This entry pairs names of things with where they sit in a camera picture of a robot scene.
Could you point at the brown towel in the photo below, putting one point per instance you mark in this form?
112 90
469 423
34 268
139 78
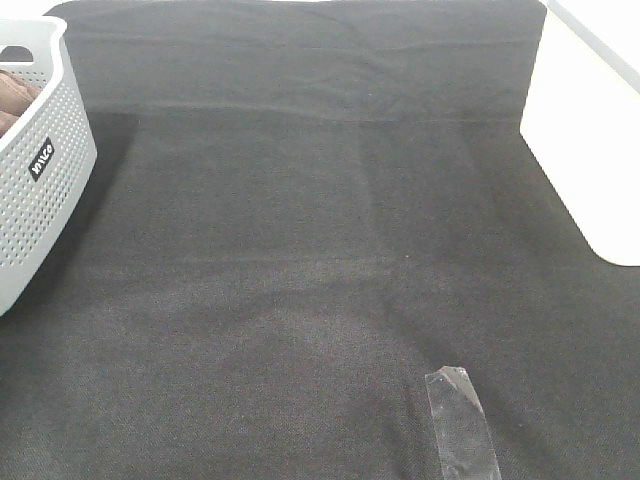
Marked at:
17 95

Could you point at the black table cloth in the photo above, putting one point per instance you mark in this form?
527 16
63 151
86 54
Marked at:
299 211

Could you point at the clear tape strip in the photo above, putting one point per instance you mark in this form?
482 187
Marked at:
463 439

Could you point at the grey perforated laundry basket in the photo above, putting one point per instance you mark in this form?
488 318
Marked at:
47 156

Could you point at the white plastic basket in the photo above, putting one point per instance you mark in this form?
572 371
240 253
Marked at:
581 119

